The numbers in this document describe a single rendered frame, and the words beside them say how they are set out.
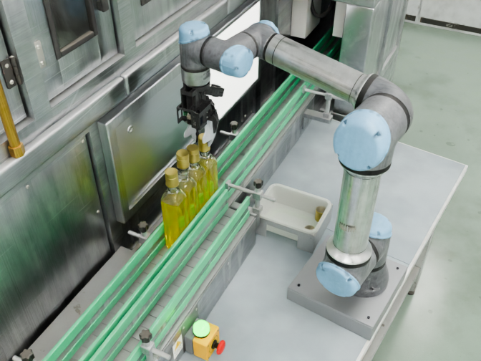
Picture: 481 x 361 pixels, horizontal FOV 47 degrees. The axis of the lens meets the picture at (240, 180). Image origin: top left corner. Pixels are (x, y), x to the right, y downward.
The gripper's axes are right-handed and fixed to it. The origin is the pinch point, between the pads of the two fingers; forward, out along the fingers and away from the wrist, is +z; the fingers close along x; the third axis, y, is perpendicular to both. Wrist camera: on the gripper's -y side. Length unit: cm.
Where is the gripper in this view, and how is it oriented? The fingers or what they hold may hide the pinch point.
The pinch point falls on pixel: (203, 139)
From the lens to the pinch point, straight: 159.9
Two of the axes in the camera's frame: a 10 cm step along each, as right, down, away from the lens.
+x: 8.9, 3.0, -3.5
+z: 0.0, 7.6, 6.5
